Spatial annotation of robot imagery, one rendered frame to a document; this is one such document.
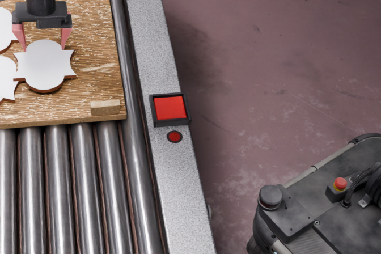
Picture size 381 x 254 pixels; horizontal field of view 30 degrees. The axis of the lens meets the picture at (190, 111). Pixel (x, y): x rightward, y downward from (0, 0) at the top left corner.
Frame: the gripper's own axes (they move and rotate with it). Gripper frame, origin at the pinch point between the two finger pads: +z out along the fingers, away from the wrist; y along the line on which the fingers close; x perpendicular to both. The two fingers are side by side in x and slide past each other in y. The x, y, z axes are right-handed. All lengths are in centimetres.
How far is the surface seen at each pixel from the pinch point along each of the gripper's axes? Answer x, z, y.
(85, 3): 15.8, -1.4, 9.6
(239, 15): 131, 70, 81
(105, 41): 3.2, 1.1, 13.1
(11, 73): -5.7, 2.2, -6.6
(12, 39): 4.2, 0.3, -6.4
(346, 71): 94, 76, 118
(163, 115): -18.0, 5.7, 22.8
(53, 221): -38.6, 11.8, 0.3
